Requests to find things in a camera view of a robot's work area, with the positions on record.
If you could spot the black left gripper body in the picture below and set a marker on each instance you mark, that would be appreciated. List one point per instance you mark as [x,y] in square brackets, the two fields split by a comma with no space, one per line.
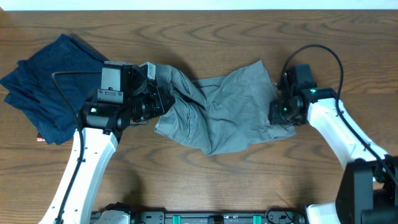
[145,107]

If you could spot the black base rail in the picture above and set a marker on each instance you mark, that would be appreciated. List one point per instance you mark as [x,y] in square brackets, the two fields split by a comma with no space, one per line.
[271,216]

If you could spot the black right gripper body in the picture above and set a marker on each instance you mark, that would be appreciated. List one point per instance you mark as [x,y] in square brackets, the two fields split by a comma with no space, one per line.
[282,113]

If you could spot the grey shorts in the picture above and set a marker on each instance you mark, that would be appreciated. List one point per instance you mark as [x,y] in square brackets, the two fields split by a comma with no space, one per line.
[220,115]

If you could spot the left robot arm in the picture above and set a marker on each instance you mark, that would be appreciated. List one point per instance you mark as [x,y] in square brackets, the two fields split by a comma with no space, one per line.
[128,96]

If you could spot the folded dark navy garment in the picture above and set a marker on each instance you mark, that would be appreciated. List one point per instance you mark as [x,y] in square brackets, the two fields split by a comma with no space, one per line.
[60,74]

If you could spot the small card under garment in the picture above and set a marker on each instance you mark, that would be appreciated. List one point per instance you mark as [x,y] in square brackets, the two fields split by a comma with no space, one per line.
[40,137]

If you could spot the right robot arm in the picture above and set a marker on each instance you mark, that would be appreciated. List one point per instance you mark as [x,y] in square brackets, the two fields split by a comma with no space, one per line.
[368,189]

